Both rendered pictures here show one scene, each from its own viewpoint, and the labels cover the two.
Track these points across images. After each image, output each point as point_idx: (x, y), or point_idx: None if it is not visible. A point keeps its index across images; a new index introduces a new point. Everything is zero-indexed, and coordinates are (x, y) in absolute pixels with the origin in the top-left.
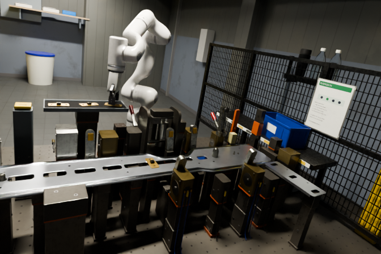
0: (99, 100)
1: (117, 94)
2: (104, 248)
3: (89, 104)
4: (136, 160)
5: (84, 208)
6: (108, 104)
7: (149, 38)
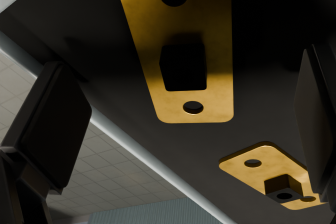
0: (151, 162)
1: (41, 136)
2: None
3: (295, 180)
4: None
5: None
6: (183, 102)
7: None
